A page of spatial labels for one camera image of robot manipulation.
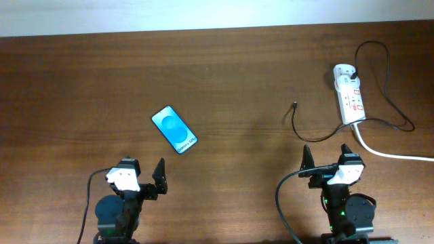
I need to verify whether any right black camera cable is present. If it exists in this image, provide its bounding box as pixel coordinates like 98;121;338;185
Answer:
275;164;340;244

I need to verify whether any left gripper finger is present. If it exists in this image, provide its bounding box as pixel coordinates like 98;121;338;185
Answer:
152;158;167;195
117;157;140;176

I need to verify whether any white power strip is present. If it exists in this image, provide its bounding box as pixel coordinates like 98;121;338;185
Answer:
335;77;366;125

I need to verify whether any black USB charging cable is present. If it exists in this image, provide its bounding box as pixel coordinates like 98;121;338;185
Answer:
291;41;416;143

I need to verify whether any blue screen Galaxy smartphone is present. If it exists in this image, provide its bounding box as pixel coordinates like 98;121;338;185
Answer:
151;106;198;155

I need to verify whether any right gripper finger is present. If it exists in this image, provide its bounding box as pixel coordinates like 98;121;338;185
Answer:
299;144;315;177
338;144;360;165

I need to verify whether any white USB charger adapter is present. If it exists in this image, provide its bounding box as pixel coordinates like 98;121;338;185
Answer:
333;64;360;92

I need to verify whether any white power strip cord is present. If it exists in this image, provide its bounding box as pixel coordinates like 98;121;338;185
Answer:
351;123;434;162

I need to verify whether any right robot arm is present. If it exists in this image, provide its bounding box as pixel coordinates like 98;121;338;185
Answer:
298;144;376;243

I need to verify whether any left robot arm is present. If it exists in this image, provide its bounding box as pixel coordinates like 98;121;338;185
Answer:
93;158;167;244

